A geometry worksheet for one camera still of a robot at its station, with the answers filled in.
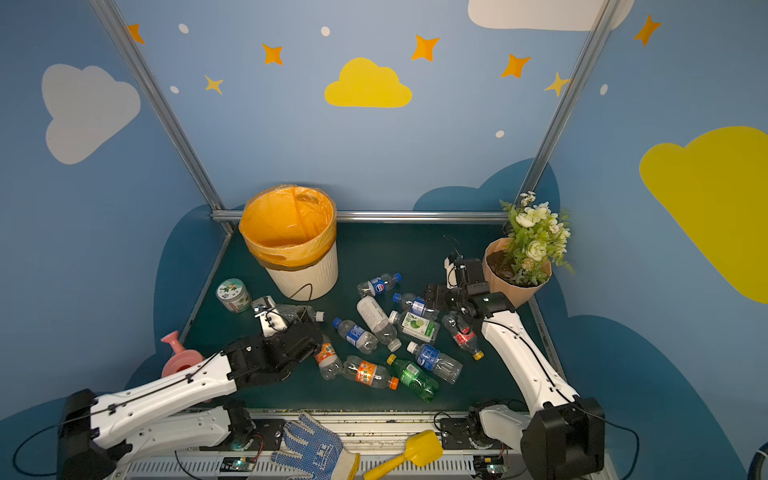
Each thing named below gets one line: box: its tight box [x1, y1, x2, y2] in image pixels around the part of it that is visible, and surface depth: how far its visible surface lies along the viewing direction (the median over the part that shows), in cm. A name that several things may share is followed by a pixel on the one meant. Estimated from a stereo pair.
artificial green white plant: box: [500, 191, 575, 286], surface depth 85 cm
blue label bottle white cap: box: [407, 341, 463, 385], surface depth 84 cm
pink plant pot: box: [483, 237, 553, 309], surface depth 90 cm
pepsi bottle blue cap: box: [358, 273, 403, 297], surface depth 102 cm
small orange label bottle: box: [315, 334, 343, 381], surface depth 84 cm
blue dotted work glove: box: [271, 413, 361, 480], surface depth 73 cm
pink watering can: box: [160, 331, 204, 378], surface depth 77 cm
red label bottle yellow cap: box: [442, 314, 485, 361], surface depth 90 cm
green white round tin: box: [216, 278, 252, 314], surface depth 95 cm
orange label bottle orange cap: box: [341, 356, 399, 390], surface depth 82 cm
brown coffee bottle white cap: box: [356, 295, 403, 352], surface depth 92 cm
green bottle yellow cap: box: [387, 354, 439, 403], surface depth 81 cm
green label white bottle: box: [389, 310, 440, 343], surface depth 92 cm
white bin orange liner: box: [239, 184, 339, 301], surface depth 92 cm
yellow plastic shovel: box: [364, 429, 443, 480], surface depth 73 cm
